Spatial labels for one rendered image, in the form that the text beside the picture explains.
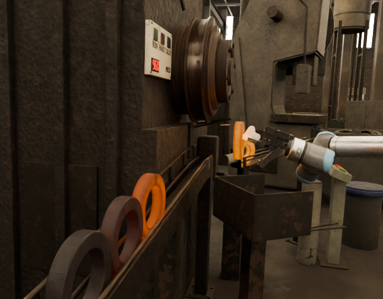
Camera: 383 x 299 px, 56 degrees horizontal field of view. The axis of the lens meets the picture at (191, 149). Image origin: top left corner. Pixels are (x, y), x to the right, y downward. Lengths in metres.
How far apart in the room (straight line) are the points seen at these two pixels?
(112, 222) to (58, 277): 0.19
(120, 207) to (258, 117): 3.65
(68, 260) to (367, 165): 3.38
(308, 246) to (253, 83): 2.46
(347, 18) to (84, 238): 10.01
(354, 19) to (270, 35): 6.16
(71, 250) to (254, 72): 3.90
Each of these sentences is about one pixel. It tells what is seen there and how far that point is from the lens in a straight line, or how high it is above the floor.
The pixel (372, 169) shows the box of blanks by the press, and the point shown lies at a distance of 3.84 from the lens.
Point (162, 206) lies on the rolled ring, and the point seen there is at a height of 0.66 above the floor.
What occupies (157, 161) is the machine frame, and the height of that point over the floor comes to 0.76.
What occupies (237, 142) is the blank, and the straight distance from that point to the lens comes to 1.40.
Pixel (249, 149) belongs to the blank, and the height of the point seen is 0.71.
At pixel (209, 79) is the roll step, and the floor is 1.07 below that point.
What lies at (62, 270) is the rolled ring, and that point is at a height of 0.69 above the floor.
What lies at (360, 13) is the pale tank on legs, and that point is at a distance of 10.49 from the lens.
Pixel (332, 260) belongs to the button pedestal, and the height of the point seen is 0.03.
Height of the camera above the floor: 0.96
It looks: 7 degrees down
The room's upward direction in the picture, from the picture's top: 2 degrees clockwise
